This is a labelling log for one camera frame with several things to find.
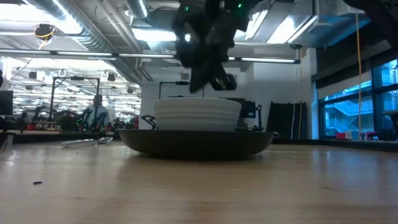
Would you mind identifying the long ceiling light bar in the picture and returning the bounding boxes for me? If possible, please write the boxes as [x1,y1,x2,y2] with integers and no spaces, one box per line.
[0,49,302,65]

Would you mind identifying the person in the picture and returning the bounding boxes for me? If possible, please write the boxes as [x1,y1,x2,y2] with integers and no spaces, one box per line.
[83,94,110,130]

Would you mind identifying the black robot station frame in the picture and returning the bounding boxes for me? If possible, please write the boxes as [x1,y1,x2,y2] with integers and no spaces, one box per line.
[49,75,101,123]

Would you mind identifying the black round plate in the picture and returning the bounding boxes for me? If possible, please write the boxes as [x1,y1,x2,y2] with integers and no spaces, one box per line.
[119,128,277,160]

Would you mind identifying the yellow cable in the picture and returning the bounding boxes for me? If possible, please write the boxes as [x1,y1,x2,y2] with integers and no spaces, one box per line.
[355,11,364,141]

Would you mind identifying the silver spoon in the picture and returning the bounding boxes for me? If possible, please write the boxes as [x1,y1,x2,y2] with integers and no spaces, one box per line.
[60,136,114,148]

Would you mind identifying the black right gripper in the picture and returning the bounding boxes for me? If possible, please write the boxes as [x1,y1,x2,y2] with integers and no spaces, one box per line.
[172,0,250,94]

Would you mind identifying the red box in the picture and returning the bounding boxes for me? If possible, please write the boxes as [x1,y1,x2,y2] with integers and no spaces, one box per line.
[335,131,353,141]

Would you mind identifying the white bowl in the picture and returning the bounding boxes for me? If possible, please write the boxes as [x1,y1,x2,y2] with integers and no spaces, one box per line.
[153,96,243,132]

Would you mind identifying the black leaning panels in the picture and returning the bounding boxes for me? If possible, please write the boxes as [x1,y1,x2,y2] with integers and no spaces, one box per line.
[266,101,308,140]

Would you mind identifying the yellow cord reel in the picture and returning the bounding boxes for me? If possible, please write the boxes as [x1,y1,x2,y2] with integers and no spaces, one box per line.
[34,23,57,42]

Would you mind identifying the black monitor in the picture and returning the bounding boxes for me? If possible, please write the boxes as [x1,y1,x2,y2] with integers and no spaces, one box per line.
[0,90,14,116]

